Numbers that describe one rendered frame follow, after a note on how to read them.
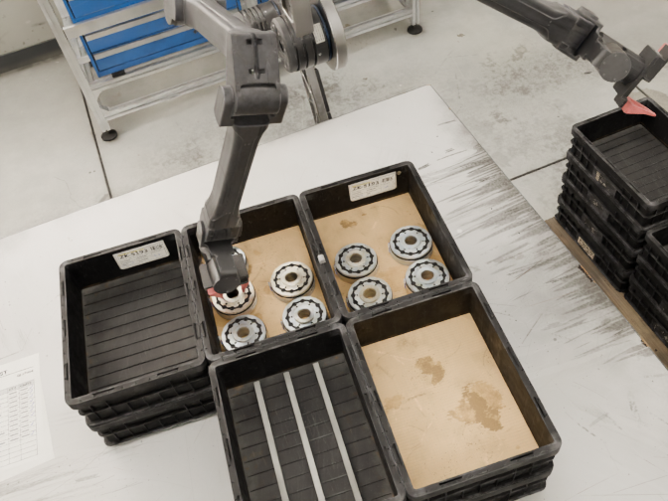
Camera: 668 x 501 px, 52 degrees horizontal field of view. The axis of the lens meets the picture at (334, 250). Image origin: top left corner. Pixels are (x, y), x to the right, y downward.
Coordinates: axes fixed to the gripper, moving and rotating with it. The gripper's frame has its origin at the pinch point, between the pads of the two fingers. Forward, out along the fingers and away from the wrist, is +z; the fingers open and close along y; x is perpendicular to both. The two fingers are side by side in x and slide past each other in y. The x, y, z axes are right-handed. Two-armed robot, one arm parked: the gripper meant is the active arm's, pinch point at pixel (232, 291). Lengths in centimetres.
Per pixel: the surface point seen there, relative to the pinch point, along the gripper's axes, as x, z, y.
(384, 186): 17.8, 0.7, 43.8
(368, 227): 10.1, 5.1, 36.7
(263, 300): -2.3, 4.2, 6.4
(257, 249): 13.7, 5.3, 8.5
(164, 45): 183, 62, -7
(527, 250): -3, 17, 76
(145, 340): -3.2, 4.3, -22.6
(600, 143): 42, 41, 127
